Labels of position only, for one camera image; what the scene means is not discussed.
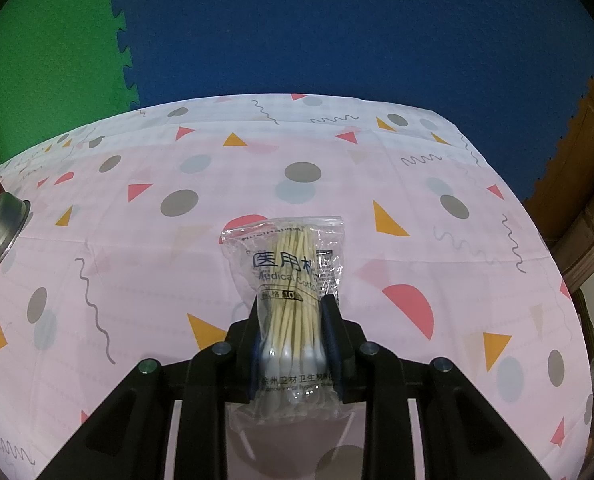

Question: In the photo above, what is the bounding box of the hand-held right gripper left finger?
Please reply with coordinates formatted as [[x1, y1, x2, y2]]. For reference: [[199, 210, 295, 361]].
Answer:
[[39, 305, 263, 480]]

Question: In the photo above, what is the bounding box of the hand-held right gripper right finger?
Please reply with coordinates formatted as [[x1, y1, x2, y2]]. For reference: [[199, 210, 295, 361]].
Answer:
[[319, 295, 558, 480]]

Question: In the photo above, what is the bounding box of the cotton swab bag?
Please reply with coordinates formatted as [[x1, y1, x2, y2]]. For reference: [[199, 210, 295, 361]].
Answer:
[[220, 215, 350, 423]]

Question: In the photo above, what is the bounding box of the cardboard box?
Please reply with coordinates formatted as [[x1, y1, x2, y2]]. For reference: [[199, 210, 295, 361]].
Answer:
[[552, 160, 594, 286]]

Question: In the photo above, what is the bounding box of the brown foam mat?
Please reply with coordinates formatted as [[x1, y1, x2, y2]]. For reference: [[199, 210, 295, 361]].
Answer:
[[524, 57, 594, 241]]

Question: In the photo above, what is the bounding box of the blue foam mat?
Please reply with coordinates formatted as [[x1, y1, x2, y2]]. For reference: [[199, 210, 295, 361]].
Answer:
[[108, 0, 594, 201]]

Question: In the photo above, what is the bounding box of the green foam mat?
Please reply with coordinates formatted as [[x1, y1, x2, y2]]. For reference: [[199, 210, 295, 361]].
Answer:
[[0, 0, 140, 181]]

